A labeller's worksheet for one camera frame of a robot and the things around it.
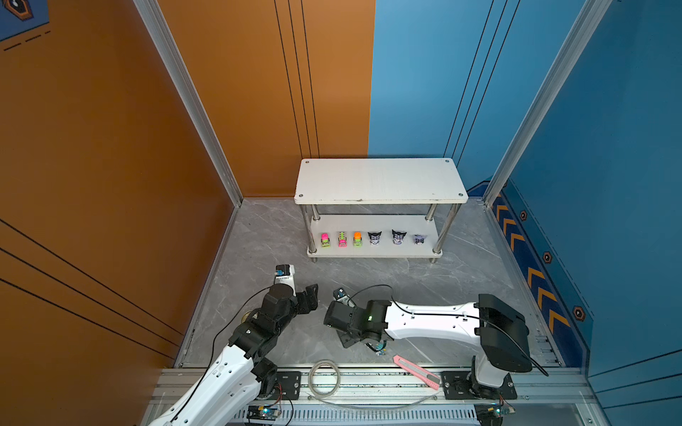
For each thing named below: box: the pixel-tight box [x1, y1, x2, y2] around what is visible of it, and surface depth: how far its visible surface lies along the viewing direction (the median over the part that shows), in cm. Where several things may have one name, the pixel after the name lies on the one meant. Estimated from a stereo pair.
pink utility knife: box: [392, 355, 442, 391], surface depth 77 cm
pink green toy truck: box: [320, 232, 331, 249], surface depth 98 cm
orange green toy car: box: [353, 230, 364, 248], surface depth 98 cm
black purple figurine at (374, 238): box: [366, 230, 383, 246], surface depth 96 cm
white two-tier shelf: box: [293, 157, 469, 263], surface depth 96 cm
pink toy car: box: [337, 230, 348, 249], surface depth 98 cm
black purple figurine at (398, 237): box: [391, 228, 407, 245], surface depth 96 cm
